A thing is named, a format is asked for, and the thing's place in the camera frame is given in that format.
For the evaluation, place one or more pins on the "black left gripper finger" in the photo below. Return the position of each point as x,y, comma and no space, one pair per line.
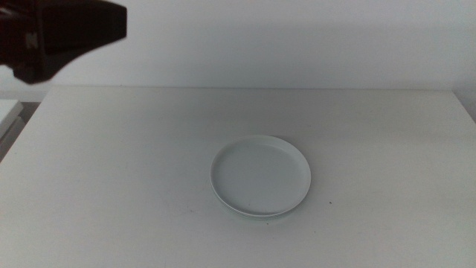
82,22

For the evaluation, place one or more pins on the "white shallow bowl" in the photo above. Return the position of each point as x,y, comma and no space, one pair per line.
260,175

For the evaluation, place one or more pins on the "grey shallow bowl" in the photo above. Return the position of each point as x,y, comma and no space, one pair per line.
238,213

